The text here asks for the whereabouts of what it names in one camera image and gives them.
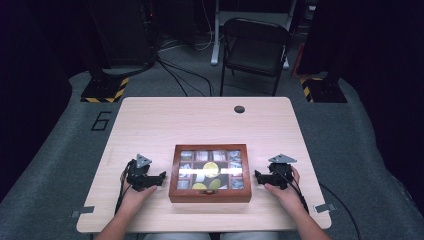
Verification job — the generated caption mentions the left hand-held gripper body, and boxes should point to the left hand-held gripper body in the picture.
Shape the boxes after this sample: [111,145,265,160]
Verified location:
[125,153,158,193]

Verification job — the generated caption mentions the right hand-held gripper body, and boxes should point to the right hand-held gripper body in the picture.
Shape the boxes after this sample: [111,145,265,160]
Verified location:
[265,153,298,191]

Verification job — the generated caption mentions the wooden box with glass lid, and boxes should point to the wooden box with glass lid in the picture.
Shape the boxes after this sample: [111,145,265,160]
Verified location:
[168,143,253,204]

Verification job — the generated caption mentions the person's right hand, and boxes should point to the person's right hand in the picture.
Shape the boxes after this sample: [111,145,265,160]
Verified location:
[263,165,302,210]

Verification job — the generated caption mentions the person's left hand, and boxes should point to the person's left hand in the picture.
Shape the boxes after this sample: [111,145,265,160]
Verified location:
[120,179,158,210]

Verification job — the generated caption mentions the group of white sachets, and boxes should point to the group of white sachets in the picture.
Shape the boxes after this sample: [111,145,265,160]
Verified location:
[176,149,246,191]

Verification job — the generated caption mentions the large yellow lid cup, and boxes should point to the large yellow lid cup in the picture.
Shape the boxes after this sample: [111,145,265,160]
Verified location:
[203,161,221,179]

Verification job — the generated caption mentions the grey tape strip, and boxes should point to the grey tape strip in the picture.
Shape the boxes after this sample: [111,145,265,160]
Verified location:
[313,203,337,214]
[70,205,96,219]

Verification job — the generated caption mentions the hazard striped stand base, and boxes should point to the hazard striped stand base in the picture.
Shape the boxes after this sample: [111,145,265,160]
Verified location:
[80,75,130,104]
[299,76,348,104]

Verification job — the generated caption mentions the black folding chair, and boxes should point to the black folding chair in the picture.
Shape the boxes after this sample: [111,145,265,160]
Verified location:
[219,17,292,98]

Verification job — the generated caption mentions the dark computer tower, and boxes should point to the dark computer tower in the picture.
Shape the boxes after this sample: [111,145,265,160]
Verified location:
[84,0,158,69]

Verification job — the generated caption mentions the left hand-held gripper cable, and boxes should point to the left hand-held gripper cable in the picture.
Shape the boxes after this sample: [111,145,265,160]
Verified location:
[114,159,136,215]

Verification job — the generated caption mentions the black floor cables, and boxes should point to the black floor cables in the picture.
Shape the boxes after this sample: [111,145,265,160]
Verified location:
[155,53,215,98]

